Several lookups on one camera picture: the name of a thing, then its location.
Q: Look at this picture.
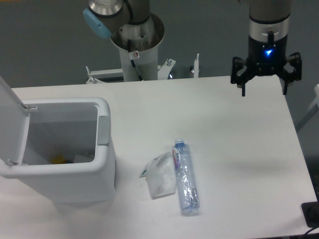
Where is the white plastic trash can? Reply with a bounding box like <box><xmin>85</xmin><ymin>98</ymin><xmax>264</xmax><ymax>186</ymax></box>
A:
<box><xmin>0</xmin><ymin>98</ymin><xmax>116</xmax><ymax>203</ymax></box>

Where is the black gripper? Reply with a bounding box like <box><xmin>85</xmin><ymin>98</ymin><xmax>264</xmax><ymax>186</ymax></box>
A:
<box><xmin>230</xmin><ymin>35</ymin><xmax>302</xmax><ymax>97</ymax></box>

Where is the black device at table edge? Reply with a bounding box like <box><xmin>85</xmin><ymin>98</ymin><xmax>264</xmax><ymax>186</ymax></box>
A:
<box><xmin>301</xmin><ymin>201</ymin><xmax>319</xmax><ymax>228</ymax></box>

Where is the white plastic bag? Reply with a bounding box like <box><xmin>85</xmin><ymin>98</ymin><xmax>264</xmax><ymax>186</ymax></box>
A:
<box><xmin>139</xmin><ymin>152</ymin><xmax>176</xmax><ymax>199</ymax></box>

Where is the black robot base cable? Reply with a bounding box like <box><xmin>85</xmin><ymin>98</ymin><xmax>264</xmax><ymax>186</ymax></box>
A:
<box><xmin>127</xmin><ymin>39</ymin><xmax>145</xmax><ymax>82</ymax></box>

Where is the white frame at right edge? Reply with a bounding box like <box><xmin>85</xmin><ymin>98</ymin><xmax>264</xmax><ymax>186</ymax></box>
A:
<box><xmin>295</xmin><ymin>84</ymin><xmax>319</xmax><ymax>132</ymax></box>

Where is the white metal mounting frame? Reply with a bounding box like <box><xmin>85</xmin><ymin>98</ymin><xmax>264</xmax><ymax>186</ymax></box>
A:
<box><xmin>85</xmin><ymin>53</ymin><xmax>201</xmax><ymax>85</ymax></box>

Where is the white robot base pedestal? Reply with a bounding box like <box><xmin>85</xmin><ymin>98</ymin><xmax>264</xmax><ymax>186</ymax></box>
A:
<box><xmin>109</xmin><ymin>12</ymin><xmax>165</xmax><ymax>82</ymax></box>

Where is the white trash can lid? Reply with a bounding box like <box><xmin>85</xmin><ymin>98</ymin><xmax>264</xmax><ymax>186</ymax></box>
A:
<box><xmin>0</xmin><ymin>79</ymin><xmax>30</xmax><ymax>166</ymax></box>

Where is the yellow trash inside can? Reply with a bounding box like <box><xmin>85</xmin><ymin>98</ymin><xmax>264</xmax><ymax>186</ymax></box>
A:
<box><xmin>50</xmin><ymin>154</ymin><xmax>67</xmax><ymax>164</ymax></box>

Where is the clear plastic water bottle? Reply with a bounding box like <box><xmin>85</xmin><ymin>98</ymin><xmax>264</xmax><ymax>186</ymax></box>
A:
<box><xmin>171</xmin><ymin>138</ymin><xmax>200</xmax><ymax>216</ymax></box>

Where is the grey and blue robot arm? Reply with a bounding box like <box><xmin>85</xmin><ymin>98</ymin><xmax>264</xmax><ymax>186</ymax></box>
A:
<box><xmin>83</xmin><ymin>0</ymin><xmax>302</xmax><ymax>90</ymax></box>

